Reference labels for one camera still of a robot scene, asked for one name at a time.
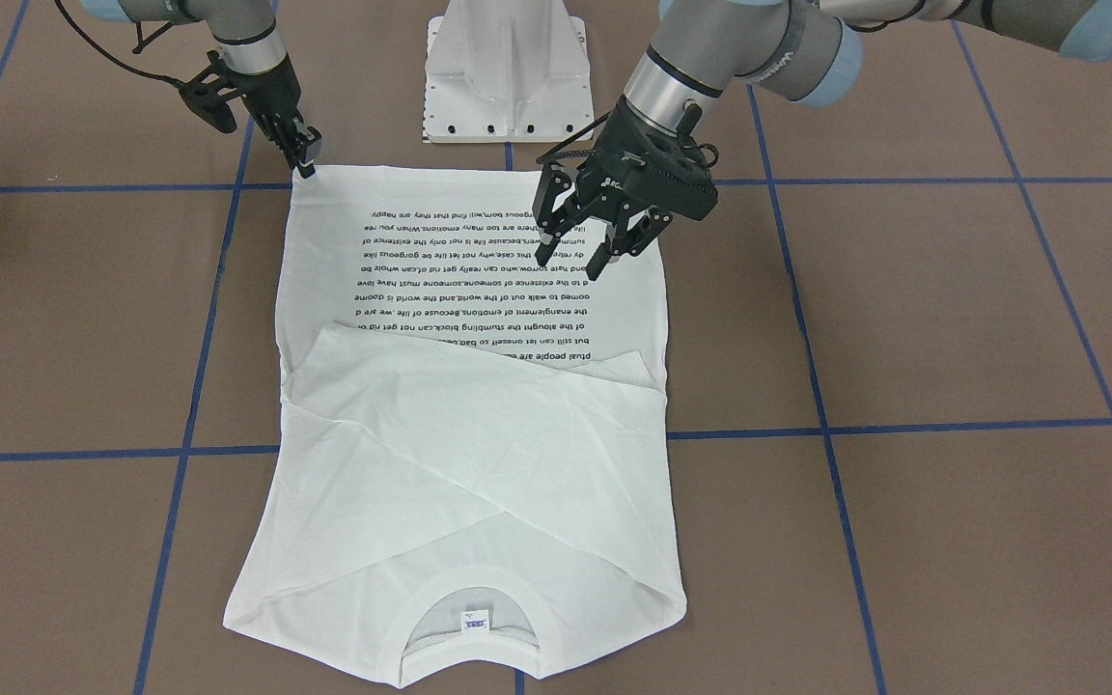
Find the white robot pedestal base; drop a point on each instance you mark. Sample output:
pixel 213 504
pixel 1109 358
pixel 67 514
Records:
pixel 514 71

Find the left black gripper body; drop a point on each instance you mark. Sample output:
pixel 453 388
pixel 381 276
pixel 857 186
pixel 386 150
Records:
pixel 606 172

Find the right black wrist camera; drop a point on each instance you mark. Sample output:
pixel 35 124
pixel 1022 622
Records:
pixel 210 92

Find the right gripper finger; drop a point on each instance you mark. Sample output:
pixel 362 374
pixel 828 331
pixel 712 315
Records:
pixel 285 145
pixel 306 146

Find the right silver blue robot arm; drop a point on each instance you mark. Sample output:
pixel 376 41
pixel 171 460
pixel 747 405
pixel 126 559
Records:
pixel 250 62

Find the white long-sleeve printed shirt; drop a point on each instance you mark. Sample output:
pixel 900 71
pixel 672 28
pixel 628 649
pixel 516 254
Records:
pixel 473 459

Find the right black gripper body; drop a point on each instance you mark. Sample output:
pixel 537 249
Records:
pixel 271 95

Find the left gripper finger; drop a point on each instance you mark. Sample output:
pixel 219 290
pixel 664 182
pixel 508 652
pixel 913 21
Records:
pixel 628 239
pixel 552 228

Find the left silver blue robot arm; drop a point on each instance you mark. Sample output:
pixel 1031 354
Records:
pixel 810 52

